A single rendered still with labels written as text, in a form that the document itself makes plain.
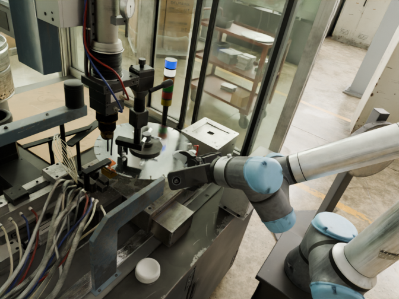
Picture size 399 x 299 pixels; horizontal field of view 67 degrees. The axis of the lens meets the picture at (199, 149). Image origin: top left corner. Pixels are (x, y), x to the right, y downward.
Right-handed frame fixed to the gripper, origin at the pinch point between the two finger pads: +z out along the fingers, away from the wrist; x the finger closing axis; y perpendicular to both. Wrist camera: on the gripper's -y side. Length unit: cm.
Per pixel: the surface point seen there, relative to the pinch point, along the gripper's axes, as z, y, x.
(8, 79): 65, -30, 41
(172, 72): 24.5, 20.6, 32.1
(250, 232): 72, 87, -71
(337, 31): 369, 755, 155
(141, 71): -5.5, -7.1, 27.9
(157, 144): 15.5, 3.7, 7.0
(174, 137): 18.6, 12.4, 7.9
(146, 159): 12.2, -2.9, 3.5
